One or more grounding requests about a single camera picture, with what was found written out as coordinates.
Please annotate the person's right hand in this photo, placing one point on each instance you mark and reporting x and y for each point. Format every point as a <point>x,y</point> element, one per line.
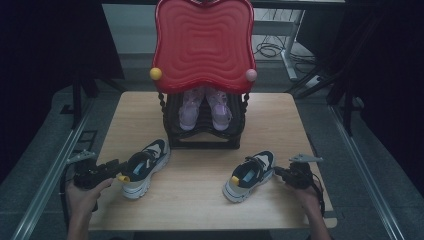
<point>310,198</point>

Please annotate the dark curtain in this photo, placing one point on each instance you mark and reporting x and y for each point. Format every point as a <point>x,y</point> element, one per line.
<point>40,66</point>
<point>393,83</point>

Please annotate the black metal stand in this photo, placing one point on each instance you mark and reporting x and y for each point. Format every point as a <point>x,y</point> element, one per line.
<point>77,100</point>
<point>346,100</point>

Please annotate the navy and cream sneaker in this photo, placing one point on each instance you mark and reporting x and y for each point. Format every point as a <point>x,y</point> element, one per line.
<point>146,166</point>
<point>248,176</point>

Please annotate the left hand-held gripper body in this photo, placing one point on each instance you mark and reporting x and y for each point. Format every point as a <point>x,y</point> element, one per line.
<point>88,173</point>

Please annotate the white power strip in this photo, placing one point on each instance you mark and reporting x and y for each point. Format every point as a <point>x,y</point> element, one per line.
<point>315,81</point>

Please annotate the red and black shoe rack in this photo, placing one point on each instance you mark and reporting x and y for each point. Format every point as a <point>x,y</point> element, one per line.
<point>203,43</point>

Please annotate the white desk frame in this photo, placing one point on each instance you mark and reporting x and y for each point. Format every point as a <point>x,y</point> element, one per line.
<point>290,50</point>

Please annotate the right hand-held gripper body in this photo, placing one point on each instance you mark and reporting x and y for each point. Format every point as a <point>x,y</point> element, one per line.
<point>300,176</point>

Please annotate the purple sandal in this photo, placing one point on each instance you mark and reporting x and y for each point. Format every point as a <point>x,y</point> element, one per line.
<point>220,113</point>
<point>190,113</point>

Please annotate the person's left hand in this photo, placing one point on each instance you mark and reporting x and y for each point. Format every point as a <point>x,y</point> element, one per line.
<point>80,200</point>

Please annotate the aluminium rail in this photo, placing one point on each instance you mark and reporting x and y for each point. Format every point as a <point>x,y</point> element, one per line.
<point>366,173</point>
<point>50,180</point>

